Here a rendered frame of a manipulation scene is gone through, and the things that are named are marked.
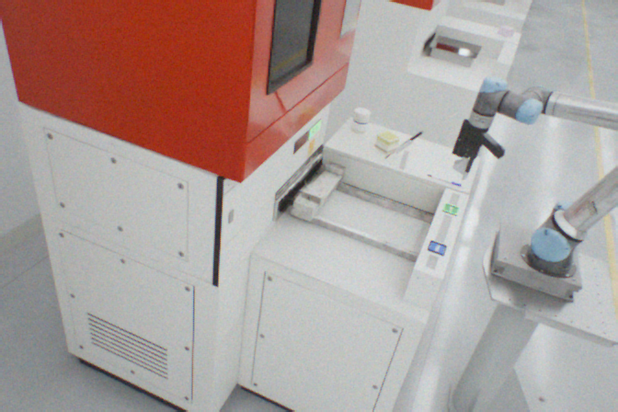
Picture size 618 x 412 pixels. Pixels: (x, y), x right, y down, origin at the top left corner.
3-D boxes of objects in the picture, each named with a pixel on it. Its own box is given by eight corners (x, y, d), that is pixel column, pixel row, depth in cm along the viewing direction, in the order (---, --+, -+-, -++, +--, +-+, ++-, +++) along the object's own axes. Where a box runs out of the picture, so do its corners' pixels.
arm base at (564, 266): (570, 257, 187) (582, 235, 182) (569, 280, 175) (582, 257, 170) (527, 242, 191) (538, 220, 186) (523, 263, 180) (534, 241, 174)
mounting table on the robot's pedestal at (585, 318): (590, 286, 207) (606, 261, 200) (601, 369, 172) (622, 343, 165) (477, 248, 216) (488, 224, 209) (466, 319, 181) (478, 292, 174)
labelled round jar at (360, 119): (349, 131, 227) (352, 111, 221) (353, 125, 232) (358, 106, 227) (363, 135, 225) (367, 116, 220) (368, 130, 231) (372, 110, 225)
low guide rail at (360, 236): (290, 215, 194) (291, 209, 192) (291, 212, 195) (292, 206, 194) (415, 262, 182) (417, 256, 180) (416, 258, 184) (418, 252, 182)
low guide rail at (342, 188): (316, 183, 215) (317, 177, 213) (318, 181, 216) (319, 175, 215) (430, 223, 203) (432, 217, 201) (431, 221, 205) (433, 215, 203)
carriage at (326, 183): (291, 214, 189) (291, 208, 187) (326, 172, 217) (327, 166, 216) (310, 222, 187) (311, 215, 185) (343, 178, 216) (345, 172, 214)
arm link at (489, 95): (505, 86, 154) (479, 77, 158) (492, 120, 160) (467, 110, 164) (515, 81, 159) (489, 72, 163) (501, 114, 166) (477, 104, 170)
